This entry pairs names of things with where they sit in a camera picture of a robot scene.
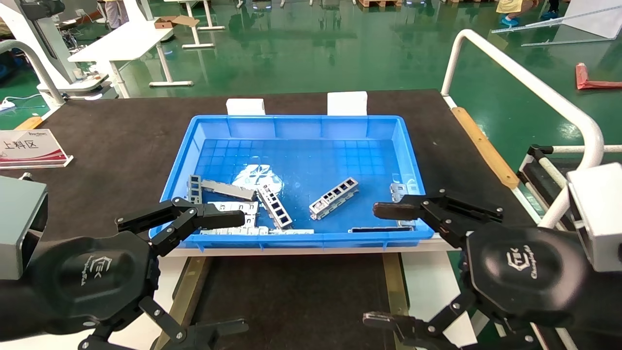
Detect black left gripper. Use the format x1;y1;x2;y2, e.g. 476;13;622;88
0;231;250;350

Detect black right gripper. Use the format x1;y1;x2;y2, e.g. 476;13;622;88
362;190;622;350

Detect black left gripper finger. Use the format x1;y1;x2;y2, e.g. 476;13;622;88
117;197;246;258

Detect silver metal part rectangular holes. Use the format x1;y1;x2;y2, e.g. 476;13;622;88
309;177;360;221
257;184;294;229

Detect grey ladder-shaped metal part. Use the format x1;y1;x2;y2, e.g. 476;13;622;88
187;174;203;206

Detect flat grey metal plate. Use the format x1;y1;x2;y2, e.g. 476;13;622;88
201;178;257;201

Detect long thin silver metal strip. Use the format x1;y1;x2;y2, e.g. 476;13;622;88
199;227;315;236

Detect black tray with brass rails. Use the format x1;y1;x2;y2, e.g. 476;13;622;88
155;253;416;350

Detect white paper label left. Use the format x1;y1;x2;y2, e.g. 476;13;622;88
226;98;266;116

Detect white paper label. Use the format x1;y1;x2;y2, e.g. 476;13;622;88
226;98;266;116
327;91;368;116

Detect blue plastic bin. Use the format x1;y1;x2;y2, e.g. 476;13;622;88
149;115;434;251

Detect long wooden strip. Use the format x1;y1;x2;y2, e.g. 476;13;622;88
451;106;520;190

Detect white paper label right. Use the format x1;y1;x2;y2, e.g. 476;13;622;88
327;91;368;116

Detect white desk with legs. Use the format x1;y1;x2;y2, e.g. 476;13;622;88
68;19;195;99

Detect white red sign placard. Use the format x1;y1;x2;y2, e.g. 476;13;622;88
0;128;74;170

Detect open cardboard box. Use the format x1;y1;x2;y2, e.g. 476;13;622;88
154;15;200;29

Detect short wooden block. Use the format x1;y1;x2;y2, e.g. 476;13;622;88
14;116;45;131

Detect white tubular railing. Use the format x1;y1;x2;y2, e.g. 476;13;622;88
440;29;606;229

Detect white machine stand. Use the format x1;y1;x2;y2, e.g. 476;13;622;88
0;0;120;102

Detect red angled object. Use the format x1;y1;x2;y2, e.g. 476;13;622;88
575;63;622;91

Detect person in blue shoes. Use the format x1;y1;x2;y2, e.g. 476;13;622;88
495;0;539;28

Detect white board with metal profile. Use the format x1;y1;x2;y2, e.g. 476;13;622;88
491;0;622;48

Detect silver notched metal bracket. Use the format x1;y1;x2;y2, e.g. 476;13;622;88
390;182;419;227

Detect black white cart frame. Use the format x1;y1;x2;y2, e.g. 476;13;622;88
517;144;622;224

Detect white table leg frame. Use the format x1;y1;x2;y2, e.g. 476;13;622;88
165;0;226;50

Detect light grey left wrist camera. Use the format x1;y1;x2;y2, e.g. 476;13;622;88
0;175;48;280

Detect light grey wrist camera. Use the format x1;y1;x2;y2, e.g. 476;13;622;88
0;175;48;280
567;162;622;273

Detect light grey right wrist camera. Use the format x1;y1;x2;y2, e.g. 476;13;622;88
567;162;622;273

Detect grey curved tube rail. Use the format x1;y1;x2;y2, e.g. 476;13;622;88
0;39;67;107

